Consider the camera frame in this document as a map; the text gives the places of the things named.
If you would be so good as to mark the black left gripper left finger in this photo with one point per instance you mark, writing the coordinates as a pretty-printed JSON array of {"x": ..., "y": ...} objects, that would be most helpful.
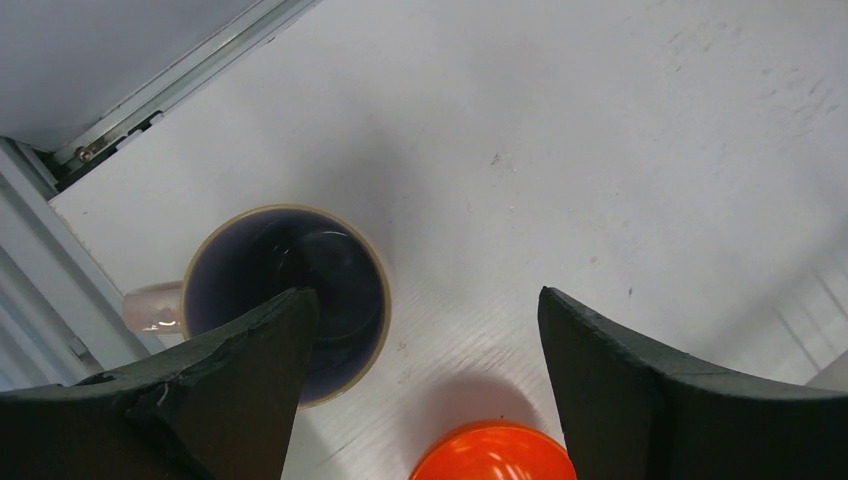
[{"x": 218, "y": 406}]

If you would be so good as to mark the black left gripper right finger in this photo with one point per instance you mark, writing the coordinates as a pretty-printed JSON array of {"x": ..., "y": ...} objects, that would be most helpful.
[{"x": 631, "y": 407}]

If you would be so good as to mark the stainless steel dish rack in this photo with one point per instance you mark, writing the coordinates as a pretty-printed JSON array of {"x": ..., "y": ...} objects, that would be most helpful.
[{"x": 813, "y": 307}]

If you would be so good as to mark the orange plastic bowl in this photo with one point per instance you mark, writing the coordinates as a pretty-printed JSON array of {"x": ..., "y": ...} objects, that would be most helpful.
[{"x": 495, "y": 449}]

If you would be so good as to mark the aluminium frame rail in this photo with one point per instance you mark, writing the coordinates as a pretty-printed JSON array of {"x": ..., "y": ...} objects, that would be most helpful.
[{"x": 79, "y": 81}]

